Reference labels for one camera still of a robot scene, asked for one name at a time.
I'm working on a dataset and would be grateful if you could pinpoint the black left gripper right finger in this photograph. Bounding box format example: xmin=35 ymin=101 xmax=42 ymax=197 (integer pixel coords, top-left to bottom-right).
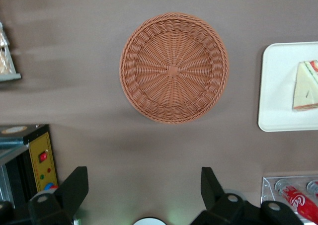
xmin=193 ymin=166 xmax=305 ymax=225

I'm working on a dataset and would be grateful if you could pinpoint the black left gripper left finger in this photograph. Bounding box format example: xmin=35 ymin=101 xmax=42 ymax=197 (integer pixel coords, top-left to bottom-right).
xmin=0 ymin=166 xmax=89 ymax=225

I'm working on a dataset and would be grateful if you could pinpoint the plastic triangle sandwich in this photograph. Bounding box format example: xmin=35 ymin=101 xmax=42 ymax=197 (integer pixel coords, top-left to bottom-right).
xmin=292 ymin=60 xmax=318 ymax=113

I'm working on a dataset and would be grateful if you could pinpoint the cream rectangular tray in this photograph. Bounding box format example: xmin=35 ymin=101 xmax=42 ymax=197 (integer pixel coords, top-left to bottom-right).
xmin=257 ymin=41 xmax=318 ymax=133

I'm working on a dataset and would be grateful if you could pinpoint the brown round wicker basket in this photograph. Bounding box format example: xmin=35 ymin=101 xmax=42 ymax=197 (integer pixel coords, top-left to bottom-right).
xmin=119 ymin=11 xmax=230 ymax=124

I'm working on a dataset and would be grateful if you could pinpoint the black toy oven yellow panel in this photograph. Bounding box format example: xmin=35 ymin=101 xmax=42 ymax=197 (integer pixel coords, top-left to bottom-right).
xmin=0 ymin=124 xmax=59 ymax=208

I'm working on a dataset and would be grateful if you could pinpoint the clear acrylic can rack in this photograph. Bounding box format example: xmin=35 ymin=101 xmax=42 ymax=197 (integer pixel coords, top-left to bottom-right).
xmin=260 ymin=176 xmax=318 ymax=225

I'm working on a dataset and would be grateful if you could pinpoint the white round disc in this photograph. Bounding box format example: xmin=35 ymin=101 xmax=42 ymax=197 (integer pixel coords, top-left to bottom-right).
xmin=133 ymin=217 xmax=166 ymax=225

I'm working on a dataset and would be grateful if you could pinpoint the red cola can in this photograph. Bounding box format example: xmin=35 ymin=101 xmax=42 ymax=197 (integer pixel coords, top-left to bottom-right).
xmin=306 ymin=180 xmax=318 ymax=197
xmin=275 ymin=179 xmax=318 ymax=223

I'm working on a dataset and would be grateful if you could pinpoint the foil wrapped bread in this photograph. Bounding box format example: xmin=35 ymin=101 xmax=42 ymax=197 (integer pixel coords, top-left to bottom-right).
xmin=0 ymin=22 xmax=12 ymax=75

